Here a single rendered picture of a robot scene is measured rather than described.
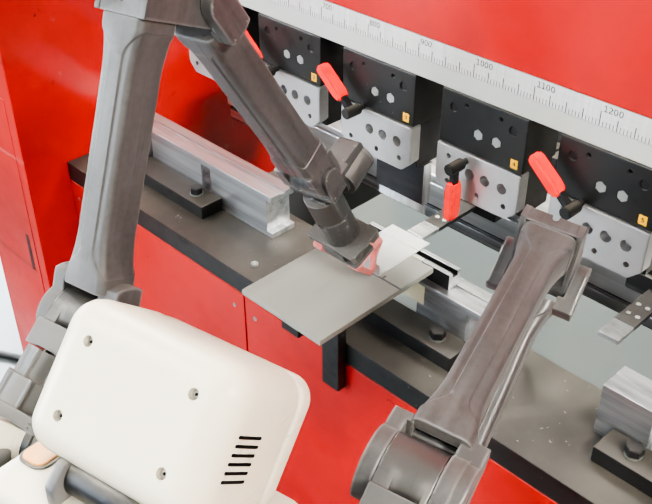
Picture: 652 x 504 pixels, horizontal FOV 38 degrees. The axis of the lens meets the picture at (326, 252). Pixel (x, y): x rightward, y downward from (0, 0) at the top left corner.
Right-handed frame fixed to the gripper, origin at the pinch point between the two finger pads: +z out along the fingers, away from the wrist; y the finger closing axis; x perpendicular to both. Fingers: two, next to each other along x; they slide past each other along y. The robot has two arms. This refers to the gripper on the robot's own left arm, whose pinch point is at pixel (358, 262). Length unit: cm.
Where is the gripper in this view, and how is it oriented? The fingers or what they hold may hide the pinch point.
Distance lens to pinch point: 157.3
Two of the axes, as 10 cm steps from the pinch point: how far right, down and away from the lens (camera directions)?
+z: 3.1, 5.4, 7.8
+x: -6.3, 7.3, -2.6
